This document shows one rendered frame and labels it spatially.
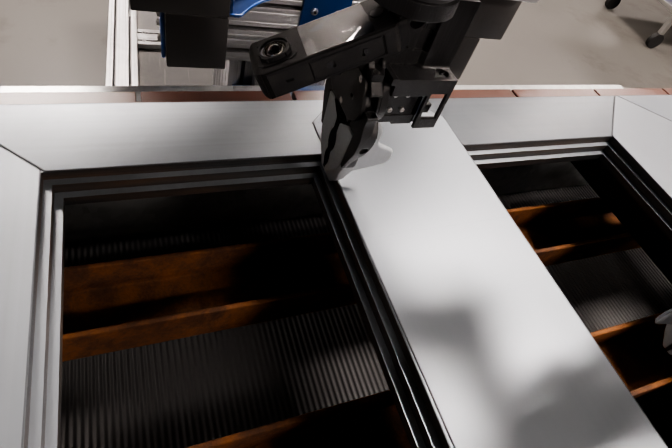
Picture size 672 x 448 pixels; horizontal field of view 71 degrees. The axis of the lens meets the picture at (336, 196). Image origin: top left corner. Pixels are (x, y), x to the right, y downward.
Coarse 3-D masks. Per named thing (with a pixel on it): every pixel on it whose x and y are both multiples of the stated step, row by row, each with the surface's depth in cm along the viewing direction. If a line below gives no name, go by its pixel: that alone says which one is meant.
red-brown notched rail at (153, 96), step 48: (0, 96) 48; (48, 96) 49; (96, 96) 51; (144, 96) 53; (192, 96) 55; (240, 96) 57; (288, 96) 59; (432, 96) 67; (480, 96) 70; (528, 96) 73
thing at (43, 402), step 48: (528, 144) 62; (576, 144) 66; (48, 192) 41; (96, 192) 43; (144, 192) 44; (192, 192) 47; (336, 192) 49; (48, 240) 38; (336, 240) 46; (48, 288) 35; (48, 336) 34; (384, 336) 40; (48, 384) 32; (48, 432) 30; (432, 432) 35
